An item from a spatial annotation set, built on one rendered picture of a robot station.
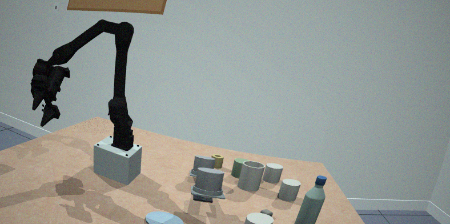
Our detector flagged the small grey pebble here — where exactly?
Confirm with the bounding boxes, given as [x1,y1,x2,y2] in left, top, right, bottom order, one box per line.
[260,209,273,216]

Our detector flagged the grey balance beam with round pans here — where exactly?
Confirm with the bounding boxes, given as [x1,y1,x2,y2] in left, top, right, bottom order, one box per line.
[190,169,226,203]

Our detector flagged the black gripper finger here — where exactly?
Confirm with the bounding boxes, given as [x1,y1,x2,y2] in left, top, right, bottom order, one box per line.
[32,84,48,110]
[40,109,57,127]

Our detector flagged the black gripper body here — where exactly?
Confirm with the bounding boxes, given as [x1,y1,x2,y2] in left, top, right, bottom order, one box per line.
[31,74,61,119]

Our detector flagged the light blue round disc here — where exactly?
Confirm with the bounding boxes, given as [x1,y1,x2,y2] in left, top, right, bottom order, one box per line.
[146,211,184,224]

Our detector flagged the white cylinder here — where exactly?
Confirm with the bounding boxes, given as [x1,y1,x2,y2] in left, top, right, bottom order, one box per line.
[244,213,274,224]

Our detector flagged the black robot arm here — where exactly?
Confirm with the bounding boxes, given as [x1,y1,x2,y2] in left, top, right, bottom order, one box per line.
[33,19,134,151]

